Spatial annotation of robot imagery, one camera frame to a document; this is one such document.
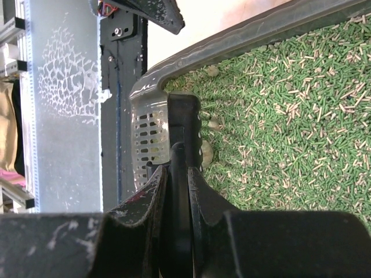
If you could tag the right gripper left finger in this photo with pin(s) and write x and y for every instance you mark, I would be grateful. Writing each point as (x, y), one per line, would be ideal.
(120, 243)

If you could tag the dark green litter box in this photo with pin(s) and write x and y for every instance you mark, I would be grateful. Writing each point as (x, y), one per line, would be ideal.
(160, 120)

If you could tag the black mounting base rail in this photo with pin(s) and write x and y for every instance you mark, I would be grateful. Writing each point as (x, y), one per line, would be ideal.
(123, 45)

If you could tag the black litter scoop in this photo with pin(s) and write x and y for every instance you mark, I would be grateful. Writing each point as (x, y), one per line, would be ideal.
(175, 242)

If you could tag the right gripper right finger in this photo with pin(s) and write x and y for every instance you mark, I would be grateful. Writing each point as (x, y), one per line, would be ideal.
(229, 242)

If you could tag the grey litter clump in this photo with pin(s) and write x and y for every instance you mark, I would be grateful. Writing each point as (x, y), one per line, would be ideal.
(207, 154)

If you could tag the green litter pellets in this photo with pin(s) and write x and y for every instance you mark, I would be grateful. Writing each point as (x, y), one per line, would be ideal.
(289, 123)

